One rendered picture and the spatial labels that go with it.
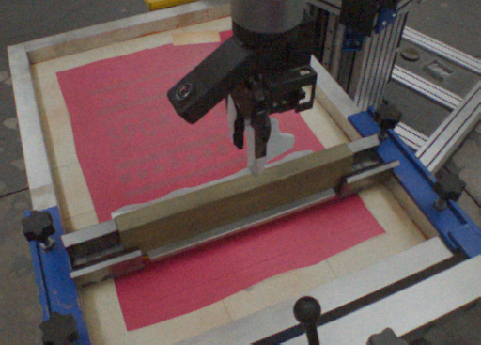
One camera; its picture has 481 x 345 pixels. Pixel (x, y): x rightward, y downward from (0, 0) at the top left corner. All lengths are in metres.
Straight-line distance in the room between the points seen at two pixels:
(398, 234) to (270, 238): 0.20
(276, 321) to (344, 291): 0.10
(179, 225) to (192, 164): 0.20
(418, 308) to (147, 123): 0.57
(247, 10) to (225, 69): 0.07
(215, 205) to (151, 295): 0.16
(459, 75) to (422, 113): 0.36
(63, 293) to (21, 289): 1.25
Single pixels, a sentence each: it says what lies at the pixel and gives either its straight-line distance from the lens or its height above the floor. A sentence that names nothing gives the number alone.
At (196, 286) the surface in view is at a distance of 0.74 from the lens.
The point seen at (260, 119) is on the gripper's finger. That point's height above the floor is 1.22.
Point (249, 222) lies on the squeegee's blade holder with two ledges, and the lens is 0.75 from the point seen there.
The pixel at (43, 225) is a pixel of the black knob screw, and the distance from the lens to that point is 0.71.
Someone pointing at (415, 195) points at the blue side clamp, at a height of 1.00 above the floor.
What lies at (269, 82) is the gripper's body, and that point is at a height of 1.26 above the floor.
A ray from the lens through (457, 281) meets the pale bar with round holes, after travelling 0.70.
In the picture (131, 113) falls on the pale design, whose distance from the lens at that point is 0.98.
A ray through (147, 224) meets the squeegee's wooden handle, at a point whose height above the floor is 1.06.
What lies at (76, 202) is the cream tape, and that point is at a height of 0.95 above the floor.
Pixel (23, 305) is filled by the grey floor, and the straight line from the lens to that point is 1.93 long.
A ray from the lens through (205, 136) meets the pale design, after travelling 0.92.
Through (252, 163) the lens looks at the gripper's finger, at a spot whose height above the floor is 1.14.
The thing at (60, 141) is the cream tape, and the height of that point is 0.95.
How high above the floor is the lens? 1.60
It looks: 47 degrees down
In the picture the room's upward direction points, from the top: straight up
